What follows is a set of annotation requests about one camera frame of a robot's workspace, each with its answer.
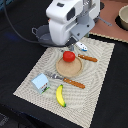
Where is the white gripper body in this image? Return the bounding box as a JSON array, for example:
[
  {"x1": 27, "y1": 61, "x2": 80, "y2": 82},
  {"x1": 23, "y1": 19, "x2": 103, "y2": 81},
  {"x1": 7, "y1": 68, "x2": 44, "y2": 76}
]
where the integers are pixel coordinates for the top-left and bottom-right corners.
[{"x1": 46, "y1": 0, "x2": 100, "y2": 46}]

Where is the red toy tomato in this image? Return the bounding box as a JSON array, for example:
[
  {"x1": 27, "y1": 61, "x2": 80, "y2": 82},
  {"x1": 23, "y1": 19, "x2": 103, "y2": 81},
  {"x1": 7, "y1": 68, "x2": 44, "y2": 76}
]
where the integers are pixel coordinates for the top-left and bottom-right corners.
[{"x1": 63, "y1": 51, "x2": 75, "y2": 62}]

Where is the small blue milk carton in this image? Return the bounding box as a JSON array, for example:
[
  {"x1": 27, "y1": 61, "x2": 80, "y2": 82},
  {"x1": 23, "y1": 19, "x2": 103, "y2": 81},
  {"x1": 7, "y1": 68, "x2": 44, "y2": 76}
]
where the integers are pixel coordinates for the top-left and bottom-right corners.
[{"x1": 31, "y1": 74, "x2": 50, "y2": 94}]

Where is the yellow toy banana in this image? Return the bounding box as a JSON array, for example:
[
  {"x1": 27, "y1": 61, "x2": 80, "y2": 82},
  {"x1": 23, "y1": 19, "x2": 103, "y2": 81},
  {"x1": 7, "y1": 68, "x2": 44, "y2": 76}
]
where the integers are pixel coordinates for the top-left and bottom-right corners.
[{"x1": 56, "y1": 85, "x2": 66, "y2": 107}]

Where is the dark grey saucepan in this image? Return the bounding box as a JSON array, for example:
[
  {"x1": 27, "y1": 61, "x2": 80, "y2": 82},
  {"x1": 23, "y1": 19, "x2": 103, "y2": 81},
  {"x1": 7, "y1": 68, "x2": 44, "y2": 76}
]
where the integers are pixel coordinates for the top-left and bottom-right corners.
[{"x1": 97, "y1": 16, "x2": 112, "y2": 26}]

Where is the pink toy stove board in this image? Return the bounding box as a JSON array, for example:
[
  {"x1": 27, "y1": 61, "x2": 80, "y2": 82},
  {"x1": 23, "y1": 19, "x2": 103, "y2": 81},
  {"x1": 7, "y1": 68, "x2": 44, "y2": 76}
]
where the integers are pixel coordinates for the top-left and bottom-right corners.
[{"x1": 90, "y1": 0, "x2": 128, "y2": 43}]

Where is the round wooden plate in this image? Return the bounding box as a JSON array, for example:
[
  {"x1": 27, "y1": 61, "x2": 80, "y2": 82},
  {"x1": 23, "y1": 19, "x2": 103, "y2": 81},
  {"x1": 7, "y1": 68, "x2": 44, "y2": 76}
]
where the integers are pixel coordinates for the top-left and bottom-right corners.
[{"x1": 56, "y1": 57, "x2": 83, "y2": 78}]

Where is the beige bowl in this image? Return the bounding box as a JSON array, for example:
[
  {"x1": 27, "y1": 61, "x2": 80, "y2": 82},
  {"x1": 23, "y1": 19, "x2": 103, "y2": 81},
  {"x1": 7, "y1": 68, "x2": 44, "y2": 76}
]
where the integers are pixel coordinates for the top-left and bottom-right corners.
[{"x1": 119, "y1": 5, "x2": 128, "y2": 30}]

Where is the beige woven placemat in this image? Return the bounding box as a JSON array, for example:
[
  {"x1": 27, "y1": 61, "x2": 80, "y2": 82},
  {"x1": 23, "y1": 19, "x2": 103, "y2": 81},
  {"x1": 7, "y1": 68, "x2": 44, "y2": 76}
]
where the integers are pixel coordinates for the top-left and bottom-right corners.
[{"x1": 14, "y1": 38, "x2": 114, "y2": 128}]

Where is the grey two-handled pot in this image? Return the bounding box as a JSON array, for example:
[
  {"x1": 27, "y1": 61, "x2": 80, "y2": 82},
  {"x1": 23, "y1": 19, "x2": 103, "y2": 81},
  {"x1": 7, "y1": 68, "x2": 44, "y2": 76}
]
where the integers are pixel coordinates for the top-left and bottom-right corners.
[{"x1": 32, "y1": 25, "x2": 53, "y2": 47}]

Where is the wooden handled toy knife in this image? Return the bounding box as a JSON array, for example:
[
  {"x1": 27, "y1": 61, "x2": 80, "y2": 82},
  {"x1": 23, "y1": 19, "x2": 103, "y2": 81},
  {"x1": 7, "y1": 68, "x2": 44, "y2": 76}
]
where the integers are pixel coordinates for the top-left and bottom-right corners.
[{"x1": 59, "y1": 48, "x2": 99, "y2": 63}]

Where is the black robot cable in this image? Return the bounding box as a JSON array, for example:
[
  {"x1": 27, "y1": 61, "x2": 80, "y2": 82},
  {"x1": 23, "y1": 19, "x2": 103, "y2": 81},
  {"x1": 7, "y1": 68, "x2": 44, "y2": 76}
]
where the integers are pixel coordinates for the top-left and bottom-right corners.
[{"x1": 2, "y1": 0, "x2": 51, "y2": 45}]

